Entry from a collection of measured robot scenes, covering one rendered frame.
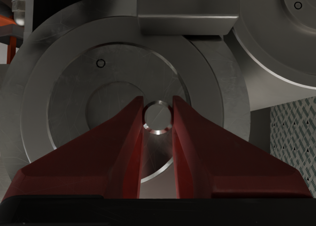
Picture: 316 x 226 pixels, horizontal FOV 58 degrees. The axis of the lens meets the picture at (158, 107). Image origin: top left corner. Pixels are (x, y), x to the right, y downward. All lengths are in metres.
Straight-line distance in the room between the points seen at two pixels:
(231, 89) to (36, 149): 0.12
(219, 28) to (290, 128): 0.24
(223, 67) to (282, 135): 0.24
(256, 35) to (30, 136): 0.14
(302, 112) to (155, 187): 0.23
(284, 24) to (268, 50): 0.02
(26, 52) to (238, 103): 0.13
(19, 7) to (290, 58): 0.47
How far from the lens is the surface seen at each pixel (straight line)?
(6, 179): 0.57
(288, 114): 0.38
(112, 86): 0.15
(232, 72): 0.17
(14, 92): 0.19
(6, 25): 3.24
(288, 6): 0.20
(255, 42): 0.18
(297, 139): 0.36
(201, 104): 0.16
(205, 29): 0.16
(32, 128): 0.17
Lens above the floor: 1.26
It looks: 5 degrees down
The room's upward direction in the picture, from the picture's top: 180 degrees counter-clockwise
